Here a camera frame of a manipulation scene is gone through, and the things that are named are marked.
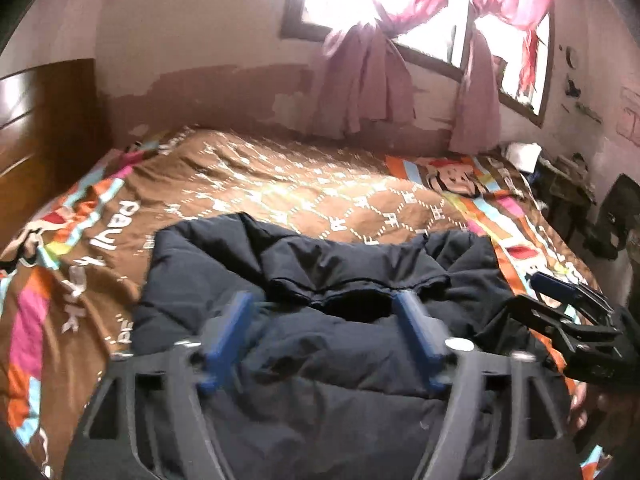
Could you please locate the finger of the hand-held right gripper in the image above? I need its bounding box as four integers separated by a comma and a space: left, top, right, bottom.
505, 292, 621, 361
530, 271, 608, 313

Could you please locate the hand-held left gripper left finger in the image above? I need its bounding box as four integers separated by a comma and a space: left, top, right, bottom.
80, 290, 256, 480

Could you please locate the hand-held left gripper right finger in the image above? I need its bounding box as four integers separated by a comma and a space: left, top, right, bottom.
394, 291, 568, 480

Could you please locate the dark navy padded jacket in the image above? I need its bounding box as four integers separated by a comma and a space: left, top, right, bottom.
62, 212, 586, 480

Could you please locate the person's right hand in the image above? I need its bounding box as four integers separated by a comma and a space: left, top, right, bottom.
569, 382, 618, 441

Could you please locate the white pillow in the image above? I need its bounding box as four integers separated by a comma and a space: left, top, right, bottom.
505, 142, 543, 171

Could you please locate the brown printed bedcover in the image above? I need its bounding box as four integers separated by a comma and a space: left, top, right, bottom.
0, 127, 616, 480

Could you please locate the pink curtain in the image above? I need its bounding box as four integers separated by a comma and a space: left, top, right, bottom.
447, 0, 558, 153
310, 0, 466, 136

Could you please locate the wooden headboard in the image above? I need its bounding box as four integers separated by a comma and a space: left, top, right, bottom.
0, 57, 113, 251

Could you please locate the wall calendar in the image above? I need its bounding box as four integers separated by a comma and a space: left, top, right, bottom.
620, 87, 640, 138

